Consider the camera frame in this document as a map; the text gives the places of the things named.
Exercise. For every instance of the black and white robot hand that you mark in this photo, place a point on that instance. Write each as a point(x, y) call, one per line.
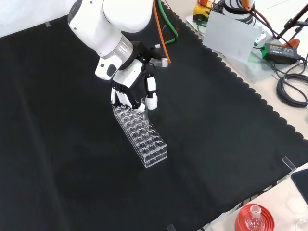
point(127, 74)

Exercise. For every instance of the clear glass test tube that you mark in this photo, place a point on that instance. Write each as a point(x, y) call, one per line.
point(145, 113)

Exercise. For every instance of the clear acrylic test tube rack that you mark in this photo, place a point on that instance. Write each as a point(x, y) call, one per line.
point(149, 149)

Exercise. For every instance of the black bench cloth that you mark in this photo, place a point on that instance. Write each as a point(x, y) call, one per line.
point(72, 144)

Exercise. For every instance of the grey tape marker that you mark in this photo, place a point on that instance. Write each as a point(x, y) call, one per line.
point(48, 24)

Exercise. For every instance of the yellow stop button box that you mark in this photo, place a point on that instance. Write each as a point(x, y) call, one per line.
point(201, 12)

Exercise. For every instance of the pale grey board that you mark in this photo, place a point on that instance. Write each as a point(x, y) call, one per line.
point(228, 36)

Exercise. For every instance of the green plug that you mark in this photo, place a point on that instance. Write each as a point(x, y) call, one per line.
point(258, 47)

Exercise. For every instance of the black power adapter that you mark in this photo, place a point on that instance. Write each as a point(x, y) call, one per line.
point(281, 51)

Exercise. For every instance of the clear acrylic corner marker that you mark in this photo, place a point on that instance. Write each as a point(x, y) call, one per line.
point(288, 164)
point(170, 227)

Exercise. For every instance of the black tripod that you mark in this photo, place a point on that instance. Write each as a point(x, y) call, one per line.
point(292, 20)

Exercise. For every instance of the round-bottom glass flask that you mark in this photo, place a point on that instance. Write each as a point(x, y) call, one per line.
point(255, 211)

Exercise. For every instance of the black tablet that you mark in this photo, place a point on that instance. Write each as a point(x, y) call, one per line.
point(302, 183)

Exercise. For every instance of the clear glass dish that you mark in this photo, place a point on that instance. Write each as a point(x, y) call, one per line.
point(297, 204)

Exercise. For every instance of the clear glass vessel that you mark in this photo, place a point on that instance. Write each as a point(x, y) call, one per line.
point(302, 225)

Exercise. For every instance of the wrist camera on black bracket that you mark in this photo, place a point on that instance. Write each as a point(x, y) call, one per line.
point(162, 62)

